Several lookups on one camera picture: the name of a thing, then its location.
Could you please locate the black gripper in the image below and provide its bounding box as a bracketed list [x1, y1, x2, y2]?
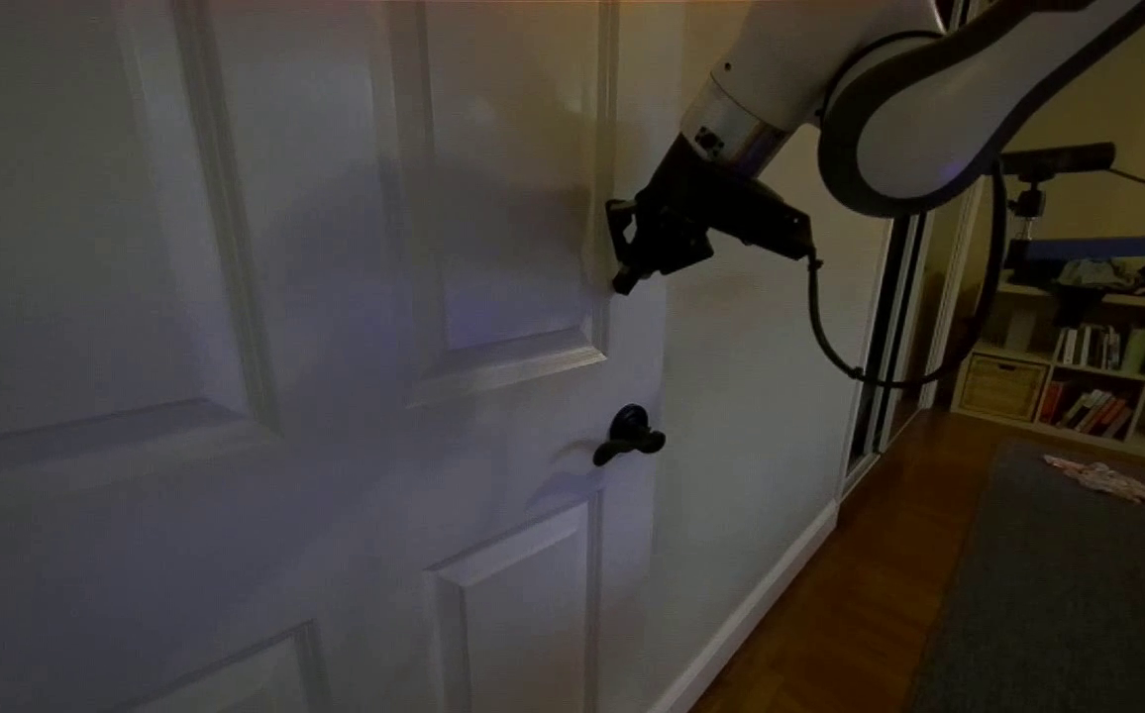
[607, 133, 813, 293]

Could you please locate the white panelled door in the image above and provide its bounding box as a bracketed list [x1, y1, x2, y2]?
[0, 0, 681, 713]

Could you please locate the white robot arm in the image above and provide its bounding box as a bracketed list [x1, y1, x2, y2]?
[607, 0, 1145, 293]

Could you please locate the white baseboard trim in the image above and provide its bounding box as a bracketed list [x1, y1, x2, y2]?
[648, 504, 842, 713]

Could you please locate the wooden bookshelf with books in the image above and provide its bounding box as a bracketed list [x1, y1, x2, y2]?
[950, 285, 1145, 455]

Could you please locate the pink cloth on rug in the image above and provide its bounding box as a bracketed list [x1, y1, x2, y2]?
[1041, 450, 1145, 504]

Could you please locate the grey-green area rug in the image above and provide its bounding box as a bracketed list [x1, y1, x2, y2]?
[906, 443, 1145, 713]

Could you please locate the dark sliding door frame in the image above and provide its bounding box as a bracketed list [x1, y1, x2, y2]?
[850, 215, 928, 467]

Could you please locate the black door lever handle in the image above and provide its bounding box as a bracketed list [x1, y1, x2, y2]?
[593, 405, 665, 467]

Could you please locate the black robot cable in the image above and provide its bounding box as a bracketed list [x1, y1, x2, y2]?
[801, 161, 1015, 393]

